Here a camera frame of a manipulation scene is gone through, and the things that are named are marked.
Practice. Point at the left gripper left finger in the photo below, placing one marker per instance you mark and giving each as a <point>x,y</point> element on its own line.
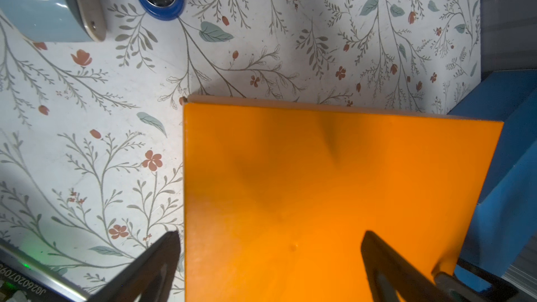
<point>148,278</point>

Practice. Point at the floral table mat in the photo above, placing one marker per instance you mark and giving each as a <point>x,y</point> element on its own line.
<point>91,155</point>

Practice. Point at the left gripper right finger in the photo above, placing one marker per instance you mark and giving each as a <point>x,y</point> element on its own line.
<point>391,277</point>

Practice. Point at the orange shoebox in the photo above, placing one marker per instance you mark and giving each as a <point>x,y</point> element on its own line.
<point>279,195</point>

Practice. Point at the blue shoebox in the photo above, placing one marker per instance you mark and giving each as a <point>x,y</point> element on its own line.
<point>505,217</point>

